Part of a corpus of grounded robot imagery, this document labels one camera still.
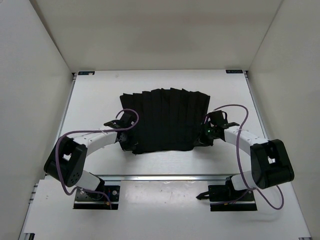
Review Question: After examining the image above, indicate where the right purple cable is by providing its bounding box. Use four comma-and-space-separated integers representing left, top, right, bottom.
212, 104, 285, 210

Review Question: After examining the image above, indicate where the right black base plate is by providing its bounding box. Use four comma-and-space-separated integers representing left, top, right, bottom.
196, 184, 258, 212

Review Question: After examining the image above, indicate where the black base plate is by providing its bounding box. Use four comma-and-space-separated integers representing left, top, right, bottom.
196, 184, 258, 212
73, 183, 121, 210

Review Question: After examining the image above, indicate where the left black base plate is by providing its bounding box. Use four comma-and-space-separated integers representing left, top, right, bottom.
73, 183, 121, 210

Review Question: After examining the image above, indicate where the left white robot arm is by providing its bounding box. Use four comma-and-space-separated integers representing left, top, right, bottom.
44, 108, 140, 199

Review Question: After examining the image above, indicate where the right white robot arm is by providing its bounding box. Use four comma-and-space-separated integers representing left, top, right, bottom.
195, 110, 295, 200

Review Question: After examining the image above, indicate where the corner label sticker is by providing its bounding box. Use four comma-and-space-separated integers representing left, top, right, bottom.
225, 69, 243, 74
77, 71, 95, 76

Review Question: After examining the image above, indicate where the aluminium table rail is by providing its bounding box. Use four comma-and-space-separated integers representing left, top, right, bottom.
99, 174, 231, 182

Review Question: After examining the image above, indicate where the right corner label sticker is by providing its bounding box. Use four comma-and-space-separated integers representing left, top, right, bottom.
225, 69, 243, 74

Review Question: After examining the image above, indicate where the left corner label sticker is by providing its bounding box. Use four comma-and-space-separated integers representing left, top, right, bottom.
77, 71, 95, 76

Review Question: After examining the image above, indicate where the black skirt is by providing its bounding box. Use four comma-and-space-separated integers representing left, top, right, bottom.
119, 88, 210, 155

